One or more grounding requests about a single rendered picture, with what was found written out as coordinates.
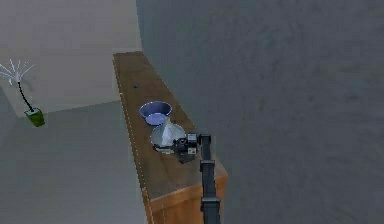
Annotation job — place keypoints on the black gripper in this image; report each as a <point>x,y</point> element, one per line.
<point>181,148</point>

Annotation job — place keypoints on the white cone vase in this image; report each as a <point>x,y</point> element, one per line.
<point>169,132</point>

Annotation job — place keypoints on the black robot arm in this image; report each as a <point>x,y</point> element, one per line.
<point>207,180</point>

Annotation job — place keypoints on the brown wooden chest of drawers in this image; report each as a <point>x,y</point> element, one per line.
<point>156,173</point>

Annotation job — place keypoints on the blue bowl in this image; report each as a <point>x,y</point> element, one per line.
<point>155,111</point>

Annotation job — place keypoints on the white house plant green pot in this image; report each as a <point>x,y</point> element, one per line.
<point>34,116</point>

